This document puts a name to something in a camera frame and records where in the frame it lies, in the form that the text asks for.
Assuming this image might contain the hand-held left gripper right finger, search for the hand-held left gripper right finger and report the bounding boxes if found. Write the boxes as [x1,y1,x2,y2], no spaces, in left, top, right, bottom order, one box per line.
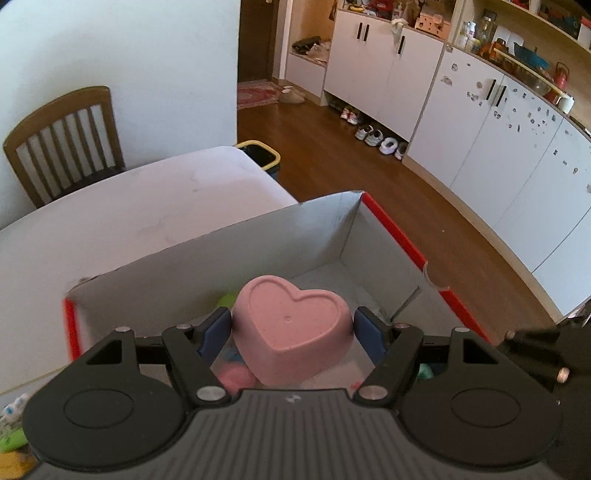
[353,307,506,408]

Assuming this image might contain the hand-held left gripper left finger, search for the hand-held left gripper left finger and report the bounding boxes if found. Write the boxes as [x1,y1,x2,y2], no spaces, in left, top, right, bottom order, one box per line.
[81,308,232,408]

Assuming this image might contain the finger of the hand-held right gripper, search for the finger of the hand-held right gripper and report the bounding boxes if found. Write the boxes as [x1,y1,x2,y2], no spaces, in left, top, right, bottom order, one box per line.
[504,323,574,387]

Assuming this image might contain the pink heart-shaped container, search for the pink heart-shaped container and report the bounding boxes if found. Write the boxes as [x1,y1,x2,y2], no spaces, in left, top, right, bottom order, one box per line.
[231,275,356,385]

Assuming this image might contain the red cardboard box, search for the red cardboard box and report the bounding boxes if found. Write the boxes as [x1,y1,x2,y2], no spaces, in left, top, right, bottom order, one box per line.
[62,189,497,398]

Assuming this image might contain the small yellow packet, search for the small yellow packet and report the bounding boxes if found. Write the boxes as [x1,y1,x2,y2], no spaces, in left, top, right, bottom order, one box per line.
[0,452,33,480]

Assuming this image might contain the black bin with yellow rim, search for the black bin with yellow rim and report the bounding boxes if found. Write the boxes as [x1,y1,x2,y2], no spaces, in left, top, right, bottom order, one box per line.
[235,140,282,182]

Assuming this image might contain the grey sneakers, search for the grey sneakers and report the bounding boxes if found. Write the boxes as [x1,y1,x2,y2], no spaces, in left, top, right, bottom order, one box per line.
[355,124,385,147]

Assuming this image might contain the long white stickered cabinet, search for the long white stickered cabinet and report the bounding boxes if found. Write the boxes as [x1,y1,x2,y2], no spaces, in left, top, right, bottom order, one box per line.
[406,44,591,321]

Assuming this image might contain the small white and blue toy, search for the small white and blue toy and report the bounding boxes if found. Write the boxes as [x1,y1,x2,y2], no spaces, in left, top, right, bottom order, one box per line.
[0,392,31,418]

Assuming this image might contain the red patterned rug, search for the red patterned rug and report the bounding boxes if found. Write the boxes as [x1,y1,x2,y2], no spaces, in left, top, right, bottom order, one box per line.
[238,80,280,110]

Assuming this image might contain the brown wooden chair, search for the brown wooden chair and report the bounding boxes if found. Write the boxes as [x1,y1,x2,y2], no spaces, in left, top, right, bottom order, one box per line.
[2,85,127,209]

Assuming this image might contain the red kettle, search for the red kettle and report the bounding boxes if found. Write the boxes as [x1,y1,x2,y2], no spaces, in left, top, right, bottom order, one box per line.
[551,62,570,93]

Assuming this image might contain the white entry cabinet unit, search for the white entry cabinet unit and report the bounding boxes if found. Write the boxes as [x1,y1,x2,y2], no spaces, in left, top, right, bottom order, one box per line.
[284,0,448,145]

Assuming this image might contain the dark wooden door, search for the dark wooden door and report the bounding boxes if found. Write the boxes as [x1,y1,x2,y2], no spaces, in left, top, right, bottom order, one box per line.
[238,0,278,84]

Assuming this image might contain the blue bowl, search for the blue bowl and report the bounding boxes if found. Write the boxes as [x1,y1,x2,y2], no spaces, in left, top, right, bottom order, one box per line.
[512,42,550,70]

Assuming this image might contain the pink patterned box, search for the pink patterned box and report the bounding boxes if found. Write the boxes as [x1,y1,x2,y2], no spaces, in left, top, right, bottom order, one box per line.
[414,11,446,35]

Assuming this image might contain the glass jar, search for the glass jar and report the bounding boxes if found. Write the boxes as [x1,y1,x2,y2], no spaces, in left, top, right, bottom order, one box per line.
[478,14,497,44]

